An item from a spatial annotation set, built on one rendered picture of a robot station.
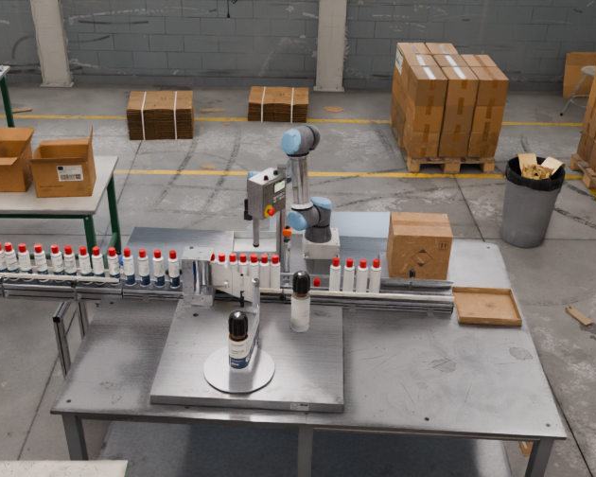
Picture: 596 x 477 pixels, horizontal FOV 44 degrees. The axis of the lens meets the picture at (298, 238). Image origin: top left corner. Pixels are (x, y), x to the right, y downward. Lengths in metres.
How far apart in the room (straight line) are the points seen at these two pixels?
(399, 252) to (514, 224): 2.28
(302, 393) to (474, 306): 1.12
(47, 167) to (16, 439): 1.63
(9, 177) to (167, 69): 4.33
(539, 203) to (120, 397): 3.68
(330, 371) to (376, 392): 0.22
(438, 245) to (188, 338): 1.34
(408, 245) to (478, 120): 3.31
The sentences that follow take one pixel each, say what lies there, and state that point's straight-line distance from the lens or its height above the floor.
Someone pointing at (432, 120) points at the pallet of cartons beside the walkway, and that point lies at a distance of 6.87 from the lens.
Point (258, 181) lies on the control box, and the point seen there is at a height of 1.47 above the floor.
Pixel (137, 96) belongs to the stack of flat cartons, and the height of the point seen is 0.31.
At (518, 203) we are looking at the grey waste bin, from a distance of 5.88.
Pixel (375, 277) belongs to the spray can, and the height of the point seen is 1.00.
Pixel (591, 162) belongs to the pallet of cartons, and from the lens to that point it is 7.27.
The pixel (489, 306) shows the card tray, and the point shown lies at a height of 0.83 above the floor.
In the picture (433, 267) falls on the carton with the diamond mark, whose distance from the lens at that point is 3.89.
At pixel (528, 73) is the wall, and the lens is 9.44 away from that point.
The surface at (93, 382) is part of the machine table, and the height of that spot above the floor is 0.83.
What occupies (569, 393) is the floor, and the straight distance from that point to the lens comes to 4.77.
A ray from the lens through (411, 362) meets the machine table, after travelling 3.42.
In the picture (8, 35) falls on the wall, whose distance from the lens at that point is 9.35.
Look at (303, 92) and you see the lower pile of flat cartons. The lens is 8.26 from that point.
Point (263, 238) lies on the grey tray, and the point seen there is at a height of 0.85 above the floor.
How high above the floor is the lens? 3.02
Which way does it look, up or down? 31 degrees down
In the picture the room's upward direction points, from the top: 2 degrees clockwise
